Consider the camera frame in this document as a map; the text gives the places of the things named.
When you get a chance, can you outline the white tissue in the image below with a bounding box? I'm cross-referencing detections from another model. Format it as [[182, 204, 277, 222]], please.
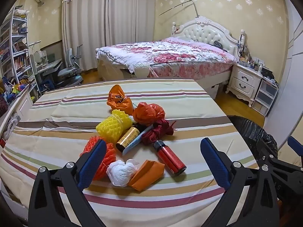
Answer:
[[106, 159, 140, 187]]

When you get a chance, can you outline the dark red ribbon bundle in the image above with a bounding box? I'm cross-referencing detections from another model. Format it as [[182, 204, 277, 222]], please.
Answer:
[[141, 119, 177, 145]]

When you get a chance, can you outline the white bookshelf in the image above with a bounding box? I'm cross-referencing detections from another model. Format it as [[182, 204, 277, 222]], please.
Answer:
[[0, 5, 39, 100]]

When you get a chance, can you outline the striped tablecloth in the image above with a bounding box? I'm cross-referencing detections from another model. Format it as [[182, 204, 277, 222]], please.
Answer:
[[0, 78, 261, 227]]

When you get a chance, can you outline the orange paper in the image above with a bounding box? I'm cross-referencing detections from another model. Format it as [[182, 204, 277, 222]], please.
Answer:
[[128, 159, 165, 192]]

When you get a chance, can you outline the orange printed plastic bag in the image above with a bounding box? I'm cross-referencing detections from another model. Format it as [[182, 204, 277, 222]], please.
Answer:
[[106, 84, 134, 116]]

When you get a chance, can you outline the black clutter on drawer unit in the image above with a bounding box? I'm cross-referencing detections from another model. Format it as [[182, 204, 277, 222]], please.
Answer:
[[260, 66, 280, 86]]

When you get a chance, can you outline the trash bin with black bag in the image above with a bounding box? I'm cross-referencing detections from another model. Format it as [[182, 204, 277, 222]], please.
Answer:
[[226, 115, 278, 161]]

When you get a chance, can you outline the white upholstered bed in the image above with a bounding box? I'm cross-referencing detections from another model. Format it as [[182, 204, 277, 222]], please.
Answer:
[[95, 16, 239, 100]]

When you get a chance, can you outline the metal rod bracket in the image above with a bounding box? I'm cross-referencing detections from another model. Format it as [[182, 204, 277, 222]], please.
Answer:
[[159, 0, 199, 18]]

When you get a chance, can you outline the white sliding wardrobe door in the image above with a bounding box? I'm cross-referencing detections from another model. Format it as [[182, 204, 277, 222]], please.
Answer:
[[265, 0, 303, 152]]

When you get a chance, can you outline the clutter of small bottles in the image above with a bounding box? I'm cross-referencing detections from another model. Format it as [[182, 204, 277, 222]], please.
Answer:
[[237, 52, 266, 72]]

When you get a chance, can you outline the blue plastic stool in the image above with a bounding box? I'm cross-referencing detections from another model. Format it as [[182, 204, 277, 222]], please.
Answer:
[[39, 80, 55, 91]]

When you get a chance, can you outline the pile of colourful toys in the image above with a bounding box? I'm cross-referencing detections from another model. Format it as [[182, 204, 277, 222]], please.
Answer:
[[0, 76, 31, 104]]

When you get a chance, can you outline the beige curtain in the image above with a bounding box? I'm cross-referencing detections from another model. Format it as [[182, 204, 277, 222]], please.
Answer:
[[105, 0, 157, 50], [62, 0, 110, 72]]

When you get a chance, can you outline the white nightstand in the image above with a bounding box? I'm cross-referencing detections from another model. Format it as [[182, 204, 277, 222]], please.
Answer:
[[225, 63, 264, 108]]

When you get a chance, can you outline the red-orange foam fruit net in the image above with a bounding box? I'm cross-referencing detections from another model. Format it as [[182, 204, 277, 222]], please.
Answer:
[[80, 137, 117, 181]]

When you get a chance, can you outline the dark bottle with gold label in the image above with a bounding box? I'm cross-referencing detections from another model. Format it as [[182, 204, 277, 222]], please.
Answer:
[[116, 125, 142, 153]]

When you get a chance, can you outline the pink floral blanket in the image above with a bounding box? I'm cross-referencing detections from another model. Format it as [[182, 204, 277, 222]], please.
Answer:
[[96, 37, 237, 78]]

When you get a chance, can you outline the grey desk chair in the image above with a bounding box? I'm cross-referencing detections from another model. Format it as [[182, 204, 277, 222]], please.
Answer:
[[57, 44, 84, 88]]

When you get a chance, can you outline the red-orange plastic bag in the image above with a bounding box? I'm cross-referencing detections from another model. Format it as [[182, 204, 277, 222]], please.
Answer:
[[132, 102, 165, 126]]

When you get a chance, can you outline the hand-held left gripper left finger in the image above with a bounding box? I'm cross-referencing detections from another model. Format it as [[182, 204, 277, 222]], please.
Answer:
[[28, 139, 108, 227]]

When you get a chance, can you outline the clear plastic drawer unit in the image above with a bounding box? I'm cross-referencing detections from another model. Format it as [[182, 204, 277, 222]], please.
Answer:
[[251, 78, 279, 117]]

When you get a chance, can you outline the white cardboard box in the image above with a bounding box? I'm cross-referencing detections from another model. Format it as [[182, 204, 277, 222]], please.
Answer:
[[206, 83, 225, 100]]

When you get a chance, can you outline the grey study desk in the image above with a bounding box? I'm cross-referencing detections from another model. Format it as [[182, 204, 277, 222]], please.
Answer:
[[34, 59, 64, 90]]

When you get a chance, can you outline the small red bottle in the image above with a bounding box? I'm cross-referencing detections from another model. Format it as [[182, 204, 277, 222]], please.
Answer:
[[153, 140, 187, 176]]

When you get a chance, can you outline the yellow foam fruit net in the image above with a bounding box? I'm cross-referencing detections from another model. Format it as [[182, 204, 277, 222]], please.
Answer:
[[96, 109, 133, 145]]

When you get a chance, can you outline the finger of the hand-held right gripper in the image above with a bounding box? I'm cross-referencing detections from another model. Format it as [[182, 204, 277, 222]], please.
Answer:
[[257, 139, 303, 180], [287, 136, 303, 158]]

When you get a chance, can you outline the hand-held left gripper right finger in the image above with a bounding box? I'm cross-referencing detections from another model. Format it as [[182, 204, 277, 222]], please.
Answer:
[[200, 138, 281, 227]]

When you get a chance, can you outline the blue and white tube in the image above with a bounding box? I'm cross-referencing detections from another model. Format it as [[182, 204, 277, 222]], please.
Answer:
[[122, 125, 154, 157]]

